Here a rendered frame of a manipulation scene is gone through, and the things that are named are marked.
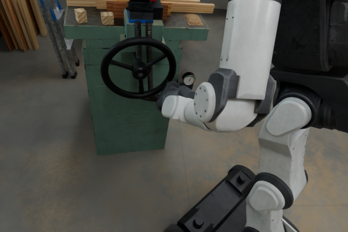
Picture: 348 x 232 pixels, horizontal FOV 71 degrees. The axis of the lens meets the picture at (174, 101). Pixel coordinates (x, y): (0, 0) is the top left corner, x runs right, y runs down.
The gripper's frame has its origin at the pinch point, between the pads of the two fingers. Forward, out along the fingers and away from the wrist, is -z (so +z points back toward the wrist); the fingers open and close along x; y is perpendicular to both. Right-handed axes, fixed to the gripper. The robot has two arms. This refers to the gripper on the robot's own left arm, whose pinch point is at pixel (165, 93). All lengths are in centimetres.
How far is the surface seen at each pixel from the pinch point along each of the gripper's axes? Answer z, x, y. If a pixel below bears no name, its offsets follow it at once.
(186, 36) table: -16.4, 25.7, -0.5
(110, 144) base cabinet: -54, -48, -2
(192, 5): -26.1, 40.7, 1.7
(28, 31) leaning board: -156, -21, 89
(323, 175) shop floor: -29, -1, -138
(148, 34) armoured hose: -3.4, 16.6, 16.1
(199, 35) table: -16.2, 29.0, -5.6
